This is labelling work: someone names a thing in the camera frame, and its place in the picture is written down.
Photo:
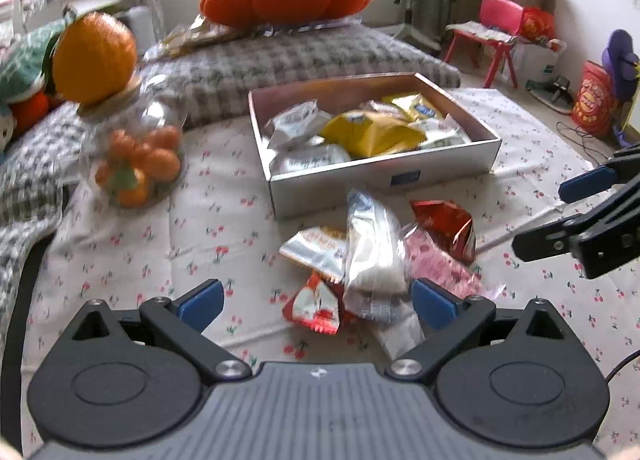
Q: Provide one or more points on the grey checkered blanket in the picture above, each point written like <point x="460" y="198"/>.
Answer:
<point x="30" y="174"/>

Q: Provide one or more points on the clear plastic bag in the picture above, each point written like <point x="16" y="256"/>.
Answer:
<point x="190" y="37"/>

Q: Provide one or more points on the red white snack packet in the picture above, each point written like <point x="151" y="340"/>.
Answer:
<point x="315" y="305"/>

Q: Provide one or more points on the large white nut packet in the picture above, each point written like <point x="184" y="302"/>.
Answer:
<point x="295" y="122"/>

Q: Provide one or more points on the red printed snack bag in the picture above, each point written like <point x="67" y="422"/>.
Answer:
<point x="592" y="99"/>

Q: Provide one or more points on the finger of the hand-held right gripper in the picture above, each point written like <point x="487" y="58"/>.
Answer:
<point x="545" y="240"/>
<point x="585" y="185"/>

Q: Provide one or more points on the white cardboard box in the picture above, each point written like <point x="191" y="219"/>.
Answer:
<point x="340" y="190"/>

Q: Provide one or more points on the cherry print tablecloth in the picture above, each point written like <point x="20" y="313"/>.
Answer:
<point x="150" y="250"/>

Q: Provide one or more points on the pink child chair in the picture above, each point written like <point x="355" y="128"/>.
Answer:
<point x="500" y="12"/>

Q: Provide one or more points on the small orange plush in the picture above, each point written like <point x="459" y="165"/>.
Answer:
<point x="30" y="112"/>

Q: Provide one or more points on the clear white pastry packet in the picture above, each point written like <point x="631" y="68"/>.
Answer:
<point x="375" y="245"/>

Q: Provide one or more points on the large orange fruit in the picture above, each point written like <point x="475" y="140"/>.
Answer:
<point x="95" y="57"/>

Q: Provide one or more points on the papers on pink chair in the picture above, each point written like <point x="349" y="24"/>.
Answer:
<point x="475" y="29"/>

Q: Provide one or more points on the green leaf-print cushion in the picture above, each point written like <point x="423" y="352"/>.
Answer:
<point x="25" y="64"/>

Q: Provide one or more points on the pile of small oranges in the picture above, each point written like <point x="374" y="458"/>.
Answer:
<point x="160" y="162"/>

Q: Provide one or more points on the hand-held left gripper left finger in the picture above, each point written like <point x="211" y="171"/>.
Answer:
<point x="200" y="302"/>

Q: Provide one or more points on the grey checkered cushion pad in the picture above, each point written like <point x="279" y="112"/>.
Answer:
<point x="300" y="57"/>

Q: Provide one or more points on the pink translucent snack packet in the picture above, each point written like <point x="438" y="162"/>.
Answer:
<point x="440" y="265"/>

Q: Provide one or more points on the small white nut packet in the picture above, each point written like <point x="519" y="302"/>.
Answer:
<point x="310" y="157"/>

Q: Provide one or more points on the shiny red snack packet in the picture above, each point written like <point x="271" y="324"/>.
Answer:
<point x="445" y="225"/>

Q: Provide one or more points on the yellow white snack packet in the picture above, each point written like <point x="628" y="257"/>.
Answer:
<point x="415" y="107"/>

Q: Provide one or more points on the glass jar with wooden lid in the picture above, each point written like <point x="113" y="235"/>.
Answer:
<point x="150" y="112"/>

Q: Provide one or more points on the white orange snack packet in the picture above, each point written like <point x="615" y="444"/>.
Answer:
<point x="315" y="250"/>

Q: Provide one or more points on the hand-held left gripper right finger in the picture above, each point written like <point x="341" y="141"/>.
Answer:
<point x="435" y="302"/>

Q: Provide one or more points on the purple plush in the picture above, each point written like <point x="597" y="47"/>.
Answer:
<point x="622" y="59"/>

